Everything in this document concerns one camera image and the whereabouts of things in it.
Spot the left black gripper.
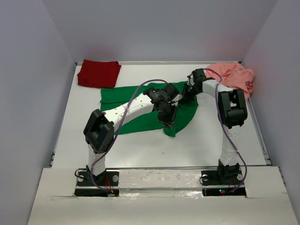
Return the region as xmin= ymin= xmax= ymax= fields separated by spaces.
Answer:
xmin=156 ymin=102 xmax=178 ymax=129

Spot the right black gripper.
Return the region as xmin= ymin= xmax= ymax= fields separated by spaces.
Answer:
xmin=177 ymin=82 xmax=201 ymax=104

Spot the green t shirt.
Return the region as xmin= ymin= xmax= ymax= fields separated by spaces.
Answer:
xmin=100 ymin=86 xmax=198 ymax=137

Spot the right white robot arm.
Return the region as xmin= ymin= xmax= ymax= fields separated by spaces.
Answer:
xmin=180 ymin=68 xmax=248 ymax=186

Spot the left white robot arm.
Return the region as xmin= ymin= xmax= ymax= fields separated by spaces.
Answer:
xmin=83 ymin=83 xmax=180 ymax=189

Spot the pink crumpled t shirt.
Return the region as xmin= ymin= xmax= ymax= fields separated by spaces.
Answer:
xmin=205 ymin=62 xmax=256 ymax=99

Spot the red folded t shirt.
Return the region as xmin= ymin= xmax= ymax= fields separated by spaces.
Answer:
xmin=77 ymin=60 xmax=121 ymax=89

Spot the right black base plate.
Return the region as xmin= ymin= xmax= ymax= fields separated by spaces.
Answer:
xmin=199 ymin=170 xmax=246 ymax=197

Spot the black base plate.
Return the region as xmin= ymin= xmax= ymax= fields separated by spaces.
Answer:
xmin=199 ymin=170 xmax=246 ymax=197
xmin=74 ymin=168 xmax=120 ymax=197

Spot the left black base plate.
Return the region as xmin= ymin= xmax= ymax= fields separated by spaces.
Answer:
xmin=74 ymin=168 xmax=120 ymax=197

